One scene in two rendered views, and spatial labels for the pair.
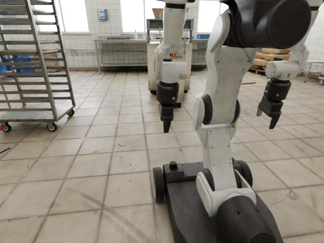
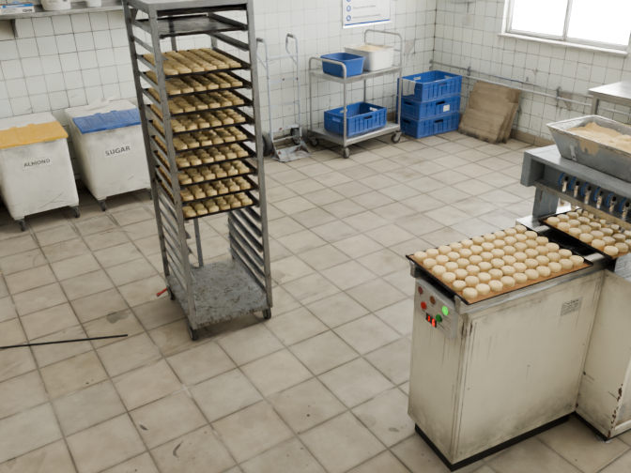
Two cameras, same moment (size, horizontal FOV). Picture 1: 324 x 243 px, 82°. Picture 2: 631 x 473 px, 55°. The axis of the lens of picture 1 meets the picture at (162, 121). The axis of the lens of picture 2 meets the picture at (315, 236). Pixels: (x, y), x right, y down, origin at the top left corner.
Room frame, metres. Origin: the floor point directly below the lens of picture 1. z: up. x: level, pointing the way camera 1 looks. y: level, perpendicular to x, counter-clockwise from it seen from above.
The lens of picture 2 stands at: (1.26, -1.75, 2.10)
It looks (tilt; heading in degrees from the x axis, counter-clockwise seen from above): 27 degrees down; 66
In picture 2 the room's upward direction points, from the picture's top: 1 degrees counter-clockwise
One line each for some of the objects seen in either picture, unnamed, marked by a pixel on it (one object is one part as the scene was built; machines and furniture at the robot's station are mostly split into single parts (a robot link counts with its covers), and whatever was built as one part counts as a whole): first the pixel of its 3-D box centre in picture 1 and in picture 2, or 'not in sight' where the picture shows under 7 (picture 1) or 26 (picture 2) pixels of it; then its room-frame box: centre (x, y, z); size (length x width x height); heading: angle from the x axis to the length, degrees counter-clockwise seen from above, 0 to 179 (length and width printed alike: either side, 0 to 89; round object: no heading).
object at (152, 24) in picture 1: (169, 31); (608, 206); (3.36, -0.12, 1.01); 0.72 x 0.33 x 0.34; 91
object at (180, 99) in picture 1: (170, 72); (500, 348); (2.85, -0.13, 0.45); 0.70 x 0.34 x 0.90; 1
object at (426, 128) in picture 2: (20, 71); (426, 121); (5.20, 3.84, 0.10); 0.60 x 0.40 x 0.20; 6
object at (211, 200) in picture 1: (222, 190); not in sight; (0.65, -0.28, 0.28); 0.21 x 0.20 x 0.13; 8
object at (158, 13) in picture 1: (169, 14); (621, 153); (3.36, -0.12, 1.25); 0.56 x 0.29 x 0.14; 91
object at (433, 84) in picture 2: (15, 55); (429, 85); (5.20, 3.84, 0.50); 0.60 x 0.40 x 0.20; 10
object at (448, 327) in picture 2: (172, 50); (435, 308); (2.49, -0.13, 0.77); 0.24 x 0.04 x 0.14; 91
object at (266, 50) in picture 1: (276, 50); not in sight; (5.36, -3.05, 0.62); 0.72 x 0.42 x 0.17; 14
